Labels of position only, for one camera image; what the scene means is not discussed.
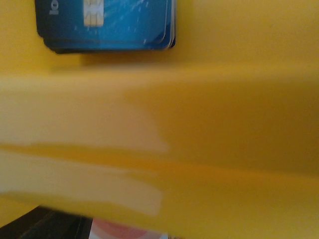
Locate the blue cards stack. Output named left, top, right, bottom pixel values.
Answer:
left=34, top=0, right=176, bottom=54

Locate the long yellow divided tray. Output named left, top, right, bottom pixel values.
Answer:
left=0, top=0, right=319, bottom=239

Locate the red card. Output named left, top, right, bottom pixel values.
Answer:
left=88, top=219, right=170, bottom=239

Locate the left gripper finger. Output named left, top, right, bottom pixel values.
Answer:
left=0, top=207, right=92, bottom=239

